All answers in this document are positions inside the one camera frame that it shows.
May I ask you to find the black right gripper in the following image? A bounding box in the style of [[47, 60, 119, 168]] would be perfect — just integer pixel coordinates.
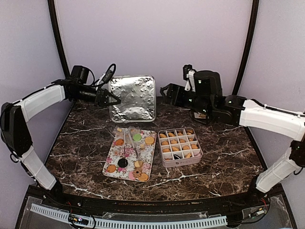
[[160, 83, 212, 117]]

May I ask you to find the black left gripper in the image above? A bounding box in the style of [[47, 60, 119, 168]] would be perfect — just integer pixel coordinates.
[[72, 85, 121, 107]]

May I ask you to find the clear box lid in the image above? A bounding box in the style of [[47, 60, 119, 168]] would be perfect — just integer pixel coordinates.
[[108, 75, 156, 123]]

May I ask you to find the metal tongs white handle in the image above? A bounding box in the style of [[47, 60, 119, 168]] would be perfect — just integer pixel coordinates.
[[124, 128, 139, 159]]

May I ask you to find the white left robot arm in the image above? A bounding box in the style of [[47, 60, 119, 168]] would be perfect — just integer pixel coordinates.
[[0, 63, 121, 208]]

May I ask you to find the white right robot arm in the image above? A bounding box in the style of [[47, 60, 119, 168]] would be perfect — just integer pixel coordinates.
[[160, 65, 305, 207]]

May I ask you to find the floral square coaster plate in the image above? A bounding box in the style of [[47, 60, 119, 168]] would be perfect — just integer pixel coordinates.
[[193, 112, 207, 119]]

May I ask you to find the orange chip cookie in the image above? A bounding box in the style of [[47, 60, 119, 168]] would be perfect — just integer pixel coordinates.
[[115, 138, 125, 146]]

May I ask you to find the round biscuit tray top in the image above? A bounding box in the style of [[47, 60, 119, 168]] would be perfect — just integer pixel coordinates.
[[145, 136, 155, 145]]

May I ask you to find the green round cookie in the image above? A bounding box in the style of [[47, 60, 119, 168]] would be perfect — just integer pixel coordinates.
[[132, 134, 142, 141]]

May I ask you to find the compartment cookie box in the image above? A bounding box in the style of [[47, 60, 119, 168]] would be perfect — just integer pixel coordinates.
[[158, 127, 203, 168]]

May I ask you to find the floral cookie tray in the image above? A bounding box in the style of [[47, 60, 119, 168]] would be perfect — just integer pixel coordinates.
[[102, 126, 157, 182]]

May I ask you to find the black chocolate sandwich cookie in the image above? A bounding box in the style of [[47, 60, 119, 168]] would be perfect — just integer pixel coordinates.
[[118, 158, 128, 168]]

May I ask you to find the brown flower cookie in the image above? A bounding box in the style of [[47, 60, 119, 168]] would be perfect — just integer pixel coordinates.
[[132, 167, 142, 178]]

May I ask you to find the pink round cookie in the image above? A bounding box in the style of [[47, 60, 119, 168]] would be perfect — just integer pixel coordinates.
[[128, 172, 135, 180]]

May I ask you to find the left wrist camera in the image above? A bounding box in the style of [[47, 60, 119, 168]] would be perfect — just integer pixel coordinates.
[[96, 63, 116, 87]]

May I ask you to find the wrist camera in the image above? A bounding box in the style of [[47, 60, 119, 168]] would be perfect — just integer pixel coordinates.
[[96, 63, 116, 87], [183, 64, 196, 92]]

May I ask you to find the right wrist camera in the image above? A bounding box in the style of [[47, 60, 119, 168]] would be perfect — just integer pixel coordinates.
[[183, 64, 196, 92]]

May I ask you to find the left black frame post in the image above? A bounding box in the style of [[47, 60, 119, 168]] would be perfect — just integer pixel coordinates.
[[47, 0, 70, 78]]

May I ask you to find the black frame post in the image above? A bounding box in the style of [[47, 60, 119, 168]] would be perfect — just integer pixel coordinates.
[[232, 0, 260, 95], [47, 0, 70, 78]]

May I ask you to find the right black frame post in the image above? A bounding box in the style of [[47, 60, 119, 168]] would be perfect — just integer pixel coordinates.
[[232, 0, 260, 95]]

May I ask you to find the white cable duct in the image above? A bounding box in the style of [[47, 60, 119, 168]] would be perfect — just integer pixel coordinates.
[[30, 204, 228, 229]]

